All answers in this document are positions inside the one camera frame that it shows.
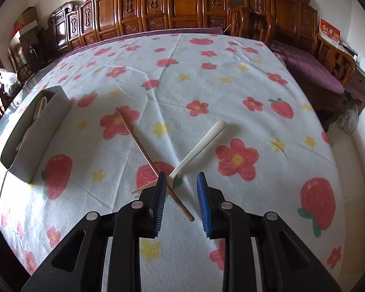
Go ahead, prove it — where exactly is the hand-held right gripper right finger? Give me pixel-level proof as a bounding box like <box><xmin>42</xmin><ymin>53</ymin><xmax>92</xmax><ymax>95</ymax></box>
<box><xmin>196</xmin><ymin>171</ymin><xmax>344</xmax><ymax>292</ymax></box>

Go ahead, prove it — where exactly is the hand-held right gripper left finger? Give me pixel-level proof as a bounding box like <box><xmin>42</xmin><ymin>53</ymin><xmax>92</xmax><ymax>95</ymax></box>
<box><xmin>21</xmin><ymin>171</ymin><xmax>167</xmax><ymax>292</ymax></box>

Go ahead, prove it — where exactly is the brown wooden chopstick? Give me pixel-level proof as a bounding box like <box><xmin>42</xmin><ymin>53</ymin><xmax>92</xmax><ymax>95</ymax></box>
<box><xmin>116</xmin><ymin>107</ymin><xmax>195</xmax><ymax>222</ymax></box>

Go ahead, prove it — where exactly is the grey utensil box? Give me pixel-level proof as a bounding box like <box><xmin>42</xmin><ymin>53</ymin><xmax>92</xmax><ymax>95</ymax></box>
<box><xmin>0</xmin><ymin>86</ymin><xmax>73</xmax><ymax>183</ymax></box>

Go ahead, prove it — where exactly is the strawberry flower printed tablecloth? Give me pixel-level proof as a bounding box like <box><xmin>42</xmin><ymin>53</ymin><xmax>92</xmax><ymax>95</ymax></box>
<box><xmin>0</xmin><ymin>33</ymin><xmax>346</xmax><ymax>292</ymax></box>

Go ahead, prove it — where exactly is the cream plastic utensil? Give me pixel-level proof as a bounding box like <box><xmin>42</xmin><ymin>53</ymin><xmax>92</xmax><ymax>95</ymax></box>
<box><xmin>17</xmin><ymin>122</ymin><xmax>34</xmax><ymax>155</ymax></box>

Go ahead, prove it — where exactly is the grey fluffy mop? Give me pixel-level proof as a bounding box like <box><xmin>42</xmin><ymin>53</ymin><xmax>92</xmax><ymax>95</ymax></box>
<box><xmin>336</xmin><ymin>100</ymin><xmax>359</xmax><ymax>133</ymax></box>

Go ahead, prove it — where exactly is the purple sofa bench cushion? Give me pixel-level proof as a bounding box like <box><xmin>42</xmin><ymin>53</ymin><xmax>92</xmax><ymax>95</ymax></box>
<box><xmin>61</xmin><ymin>27</ymin><xmax>226</xmax><ymax>57</ymax></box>

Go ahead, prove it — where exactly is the purple armchair cushion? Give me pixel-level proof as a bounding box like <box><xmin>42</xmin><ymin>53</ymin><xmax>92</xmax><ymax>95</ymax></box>
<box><xmin>269</xmin><ymin>39</ymin><xmax>346</xmax><ymax>95</ymax></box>

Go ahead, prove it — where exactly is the wooden chair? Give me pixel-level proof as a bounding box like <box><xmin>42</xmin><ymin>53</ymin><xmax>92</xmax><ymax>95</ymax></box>
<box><xmin>8</xmin><ymin>46</ymin><xmax>45</xmax><ymax>82</ymax></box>

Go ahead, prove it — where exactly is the white plastic bag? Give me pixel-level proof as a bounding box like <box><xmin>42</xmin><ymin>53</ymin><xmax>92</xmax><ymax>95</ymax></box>
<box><xmin>0</xmin><ymin>68</ymin><xmax>20</xmax><ymax>95</ymax></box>

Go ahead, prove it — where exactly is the wooden side table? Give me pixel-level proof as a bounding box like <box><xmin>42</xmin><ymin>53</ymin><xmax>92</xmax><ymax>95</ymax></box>
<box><xmin>344</xmin><ymin>67</ymin><xmax>365</xmax><ymax>104</ymax></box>

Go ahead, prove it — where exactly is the carved wooden sofa bench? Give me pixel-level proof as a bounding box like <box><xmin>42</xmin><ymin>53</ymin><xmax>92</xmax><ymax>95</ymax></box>
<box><xmin>49</xmin><ymin>0</ymin><xmax>233</xmax><ymax>55</ymax></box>

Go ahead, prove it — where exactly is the carved wooden armchair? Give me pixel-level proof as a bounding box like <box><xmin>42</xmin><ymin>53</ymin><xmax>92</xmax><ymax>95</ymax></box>
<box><xmin>227</xmin><ymin>0</ymin><xmax>358</xmax><ymax>122</ymax></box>

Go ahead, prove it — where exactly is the red desk calendar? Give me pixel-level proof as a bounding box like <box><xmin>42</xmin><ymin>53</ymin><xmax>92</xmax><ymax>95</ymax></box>
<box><xmin>319</xmin><ymin>18</ymin><xmax>341</xmax><ymax>45</ymax></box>

